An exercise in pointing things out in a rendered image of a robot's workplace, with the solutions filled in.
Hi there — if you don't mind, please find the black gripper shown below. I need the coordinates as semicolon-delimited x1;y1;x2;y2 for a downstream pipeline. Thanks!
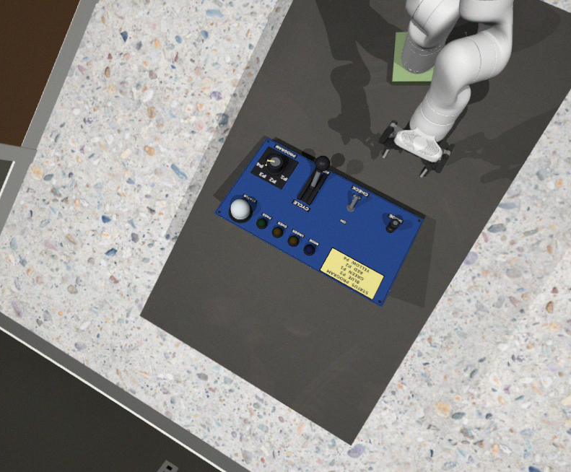
378;121;452;178

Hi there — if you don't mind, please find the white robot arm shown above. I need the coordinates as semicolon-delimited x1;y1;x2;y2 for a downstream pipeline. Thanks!
394;0;514;162

